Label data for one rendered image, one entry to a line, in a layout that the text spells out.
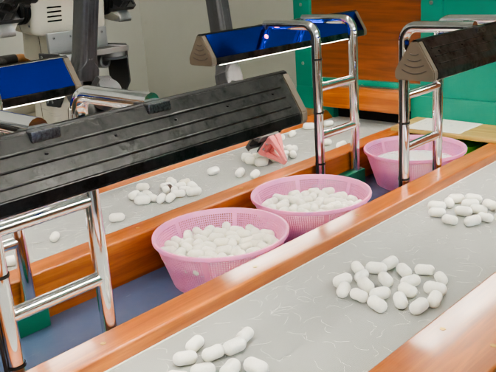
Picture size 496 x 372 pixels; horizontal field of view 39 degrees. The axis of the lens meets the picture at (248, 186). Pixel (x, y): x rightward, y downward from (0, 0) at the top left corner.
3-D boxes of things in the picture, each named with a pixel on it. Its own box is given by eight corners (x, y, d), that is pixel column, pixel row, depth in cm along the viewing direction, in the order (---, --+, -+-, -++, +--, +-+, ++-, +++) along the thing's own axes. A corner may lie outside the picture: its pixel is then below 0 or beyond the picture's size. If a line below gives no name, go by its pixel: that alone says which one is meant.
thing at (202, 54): (189, 65, 164) (186, 34, 162) (345, 35, 206) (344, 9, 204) (212, 66, 158) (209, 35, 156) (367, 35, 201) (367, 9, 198)
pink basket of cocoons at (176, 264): (129, 282, 137) (123, 237, 134) (224, 239, 155) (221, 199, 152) (223, 322, 119) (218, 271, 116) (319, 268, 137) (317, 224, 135)
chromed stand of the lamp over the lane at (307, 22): (264, 190, 187) (254, 21, 174) (310, 171, 201) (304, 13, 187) (319, 202, 175) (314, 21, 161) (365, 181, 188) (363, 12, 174)
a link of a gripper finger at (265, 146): (303, 150, 182) (281, 125, 185) (286, 156, 177) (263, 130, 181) (291, 167, 187) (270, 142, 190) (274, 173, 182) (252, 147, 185)
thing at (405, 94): (392, 218, 160) (391, 21, 147) (435, 195, 174) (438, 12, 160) (469, 236, 148) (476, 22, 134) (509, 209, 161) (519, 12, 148)
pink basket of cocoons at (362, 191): (235, 249, 150) (231, 207, 147) (277, 207, 173) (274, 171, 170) (356, 260, 140) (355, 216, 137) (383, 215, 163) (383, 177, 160)
